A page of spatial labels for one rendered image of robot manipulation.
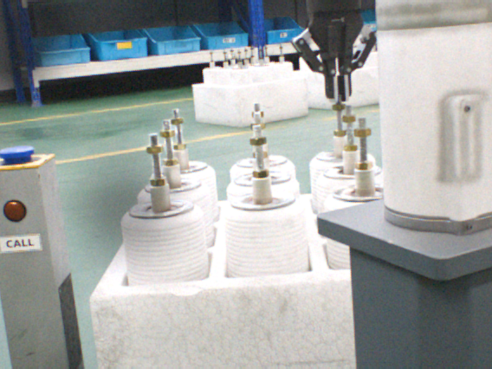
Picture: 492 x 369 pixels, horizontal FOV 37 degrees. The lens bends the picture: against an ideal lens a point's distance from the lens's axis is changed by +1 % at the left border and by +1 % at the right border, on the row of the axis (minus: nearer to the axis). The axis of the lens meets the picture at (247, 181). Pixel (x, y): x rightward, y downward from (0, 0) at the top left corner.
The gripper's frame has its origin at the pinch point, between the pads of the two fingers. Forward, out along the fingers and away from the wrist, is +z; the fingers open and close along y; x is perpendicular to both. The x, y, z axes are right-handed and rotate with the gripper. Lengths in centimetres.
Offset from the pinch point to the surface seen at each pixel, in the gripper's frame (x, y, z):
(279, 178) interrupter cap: 9.4, 13.2, 9.7
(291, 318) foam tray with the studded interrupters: 26.5, 19.0, 21.3
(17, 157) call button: 7.4, 44.7, 2.9
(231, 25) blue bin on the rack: -492, -129, -10
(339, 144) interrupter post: 0.7, 0.7, 7.9
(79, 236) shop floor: -71, 35, 35
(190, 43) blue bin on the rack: -455, -84, 1
